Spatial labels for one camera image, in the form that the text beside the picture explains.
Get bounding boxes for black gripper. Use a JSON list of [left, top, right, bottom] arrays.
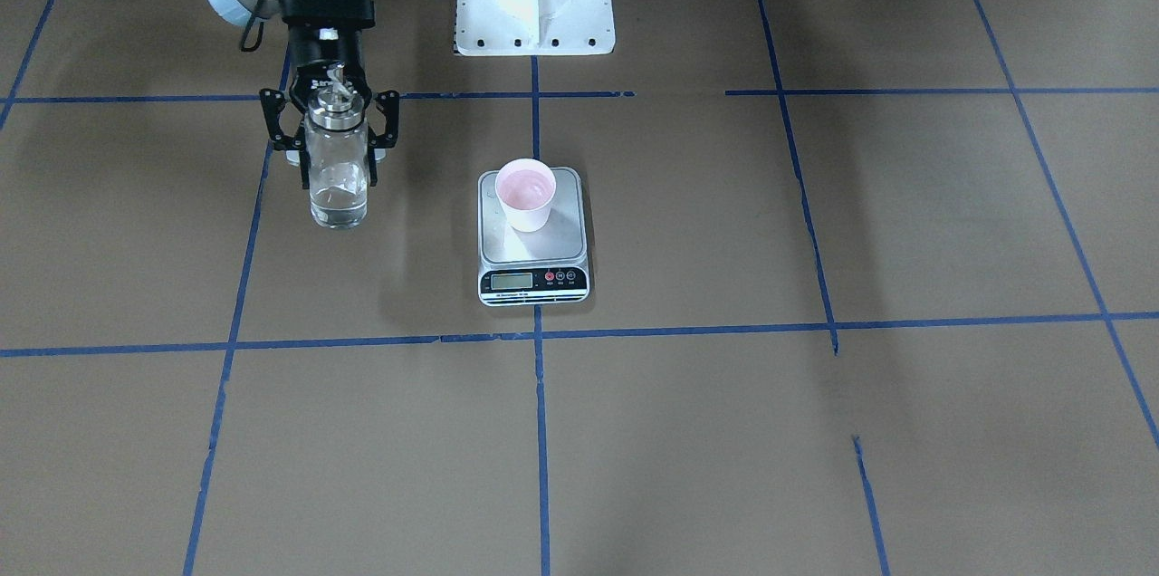
[[280, 0, 379, 191]]

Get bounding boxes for clear glass sauce bottle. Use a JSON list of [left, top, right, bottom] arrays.
[[302, 61, 369, 229]]

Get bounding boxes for pink paper cup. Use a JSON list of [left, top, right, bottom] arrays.
[[495, 158, 556, 233]]

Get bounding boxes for silver digital kitchen scale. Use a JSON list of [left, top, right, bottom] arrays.
[[478, 167, 591, 307]]

